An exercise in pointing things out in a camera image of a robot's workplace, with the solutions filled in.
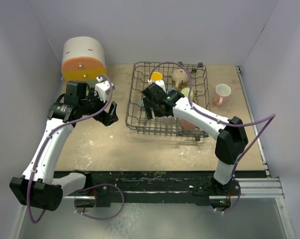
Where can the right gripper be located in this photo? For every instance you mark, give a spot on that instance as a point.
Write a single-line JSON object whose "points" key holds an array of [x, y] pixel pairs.
{"points": [[148, 106]]}

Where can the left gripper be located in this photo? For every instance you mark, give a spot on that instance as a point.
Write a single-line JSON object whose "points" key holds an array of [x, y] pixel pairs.
{"points": [[107, 118]]}

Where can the light green mug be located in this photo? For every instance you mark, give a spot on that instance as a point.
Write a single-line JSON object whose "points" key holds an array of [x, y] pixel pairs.
{"points": [[186, 92]]}

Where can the salmon pink tumbler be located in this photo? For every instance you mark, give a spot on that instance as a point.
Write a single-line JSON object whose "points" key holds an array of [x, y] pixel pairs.
{"points": [[187, 125]]}

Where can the pink faceted mug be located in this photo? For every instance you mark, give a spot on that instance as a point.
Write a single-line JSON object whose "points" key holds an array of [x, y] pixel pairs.
{"points": [[221, 94]]}

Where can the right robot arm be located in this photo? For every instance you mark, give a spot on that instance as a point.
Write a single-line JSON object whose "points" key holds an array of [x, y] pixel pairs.
{"points": [[231, 140]]}

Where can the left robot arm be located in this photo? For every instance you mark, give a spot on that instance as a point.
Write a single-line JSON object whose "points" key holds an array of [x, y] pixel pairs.
{"points": [[37, 186]]}

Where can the yellow mug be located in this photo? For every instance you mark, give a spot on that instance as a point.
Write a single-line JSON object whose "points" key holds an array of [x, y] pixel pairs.
{"points": [[156, 76]]}

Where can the beige teapot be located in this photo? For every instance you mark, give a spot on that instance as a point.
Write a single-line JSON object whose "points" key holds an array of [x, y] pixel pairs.
{"points": [[179, 78]]}

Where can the round drawer cabinet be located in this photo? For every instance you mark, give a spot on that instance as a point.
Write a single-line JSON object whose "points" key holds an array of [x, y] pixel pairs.
{"points": [[83, 59]]}

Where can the grey wire dish rack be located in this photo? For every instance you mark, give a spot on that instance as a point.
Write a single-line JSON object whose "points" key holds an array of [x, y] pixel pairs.
{"points": [[136, 116]]}

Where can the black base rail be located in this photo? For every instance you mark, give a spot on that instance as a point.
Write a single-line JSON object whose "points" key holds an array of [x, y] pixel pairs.
{"points": [[164, 187]]}

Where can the aluminium frame rail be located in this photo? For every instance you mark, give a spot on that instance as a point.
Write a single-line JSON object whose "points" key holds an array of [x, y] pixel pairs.
{"points": [[261, 188]]}

